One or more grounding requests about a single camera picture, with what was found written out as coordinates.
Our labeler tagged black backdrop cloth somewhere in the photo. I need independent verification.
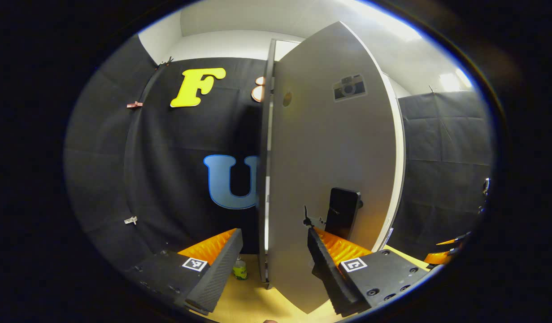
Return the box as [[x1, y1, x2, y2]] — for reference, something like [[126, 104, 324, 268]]
[[64, 34, 494, 274]]

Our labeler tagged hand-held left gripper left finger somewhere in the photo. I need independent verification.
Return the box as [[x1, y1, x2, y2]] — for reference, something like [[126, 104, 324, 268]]
[[126, 229, 243, 313]]

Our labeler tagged small ceiling light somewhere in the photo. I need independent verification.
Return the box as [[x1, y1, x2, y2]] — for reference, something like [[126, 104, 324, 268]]
[[439, 72, 473, 92]]

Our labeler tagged white shoe cabinet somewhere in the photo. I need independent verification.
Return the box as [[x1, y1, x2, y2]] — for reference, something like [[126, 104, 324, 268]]
[[257, 38, 303, 290]]

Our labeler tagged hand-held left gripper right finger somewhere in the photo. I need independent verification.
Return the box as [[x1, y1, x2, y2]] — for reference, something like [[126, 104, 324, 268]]
[[307, 227, 431, 317]]

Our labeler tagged white cabinet door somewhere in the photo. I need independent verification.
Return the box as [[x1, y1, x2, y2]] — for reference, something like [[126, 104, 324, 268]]
[[267, 21, 406, 314]]

